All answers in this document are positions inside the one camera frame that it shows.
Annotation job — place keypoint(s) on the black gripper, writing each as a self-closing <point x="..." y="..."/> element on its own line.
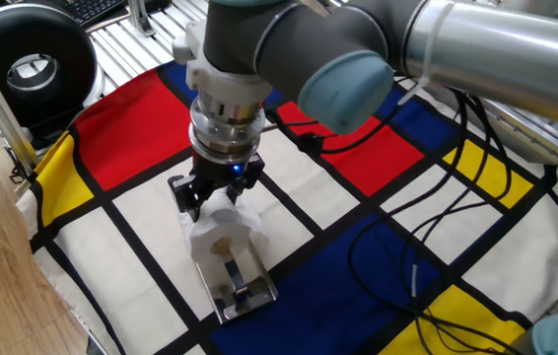
<point x="220" y="172"/>

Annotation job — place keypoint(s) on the white toilet paper roll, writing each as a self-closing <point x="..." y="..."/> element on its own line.
<point x="220" y="232"/>

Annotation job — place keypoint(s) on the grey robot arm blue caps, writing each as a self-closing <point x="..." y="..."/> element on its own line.
<point x="481" y="54"/>

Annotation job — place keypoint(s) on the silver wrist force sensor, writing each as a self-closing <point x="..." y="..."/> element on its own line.
<point x="227" y="128"/>

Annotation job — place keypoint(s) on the colour block grid tablecloth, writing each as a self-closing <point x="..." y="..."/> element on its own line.
<point x="126" y="123"/>

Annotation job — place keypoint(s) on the small aluminium upright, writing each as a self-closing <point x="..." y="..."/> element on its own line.
<point x="139" y="17"/>

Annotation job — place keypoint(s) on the black computer keyboard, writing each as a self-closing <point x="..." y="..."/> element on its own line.
<point x="91" y="10"/>

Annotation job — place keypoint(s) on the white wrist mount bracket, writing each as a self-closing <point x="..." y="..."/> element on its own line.
<point x="220" y="79"/>

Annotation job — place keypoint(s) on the aluminium table edge rail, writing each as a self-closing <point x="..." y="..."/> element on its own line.
<point x="545" y="143"/>

